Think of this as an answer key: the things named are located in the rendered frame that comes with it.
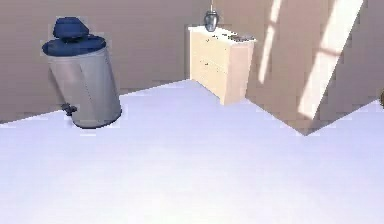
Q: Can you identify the grey glass vase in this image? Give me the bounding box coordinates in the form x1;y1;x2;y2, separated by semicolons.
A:
203;0;220;33

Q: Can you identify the grey bin with blue lid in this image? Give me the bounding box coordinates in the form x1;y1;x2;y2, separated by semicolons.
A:
41;16;123;130

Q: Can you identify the dark flat object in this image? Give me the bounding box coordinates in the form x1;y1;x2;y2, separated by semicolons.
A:
227;33;256;43

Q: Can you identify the cream chest of drawers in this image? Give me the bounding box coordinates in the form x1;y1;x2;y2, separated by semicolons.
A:
187;25;258;107

